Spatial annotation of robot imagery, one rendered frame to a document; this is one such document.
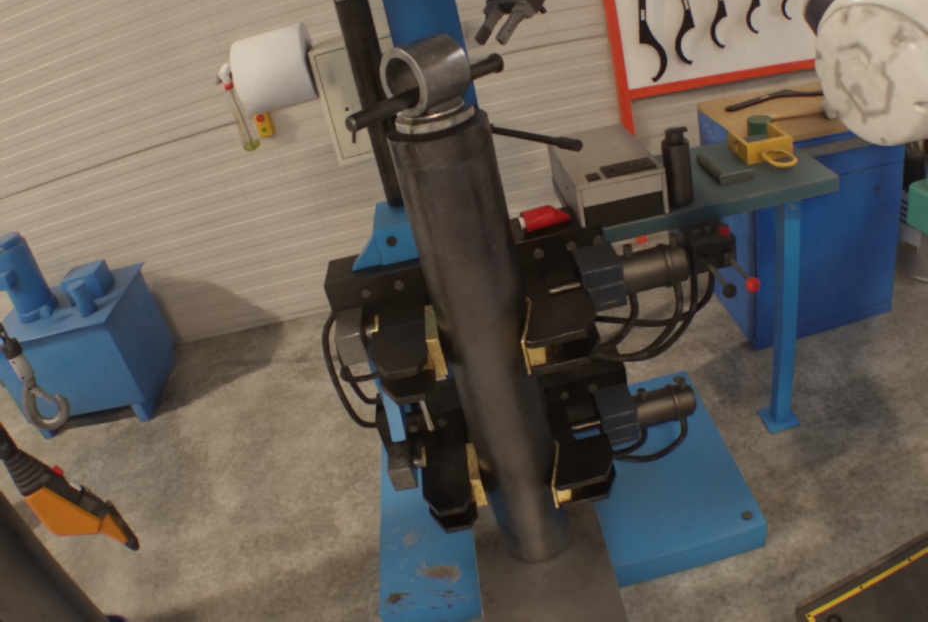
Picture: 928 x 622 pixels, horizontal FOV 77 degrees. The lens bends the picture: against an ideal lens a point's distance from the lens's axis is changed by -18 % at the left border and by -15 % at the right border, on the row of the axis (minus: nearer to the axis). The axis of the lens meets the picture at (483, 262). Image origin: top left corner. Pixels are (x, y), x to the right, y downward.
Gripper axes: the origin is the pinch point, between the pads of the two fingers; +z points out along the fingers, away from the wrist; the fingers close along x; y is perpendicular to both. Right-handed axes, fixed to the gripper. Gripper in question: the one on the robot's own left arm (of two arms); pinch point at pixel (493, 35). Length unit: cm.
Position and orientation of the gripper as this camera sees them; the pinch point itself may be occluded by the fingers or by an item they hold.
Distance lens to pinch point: 155.1
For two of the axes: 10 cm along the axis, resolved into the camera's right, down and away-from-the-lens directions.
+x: -6.8, -2.2, 7.0
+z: -4.7, 8.7, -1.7
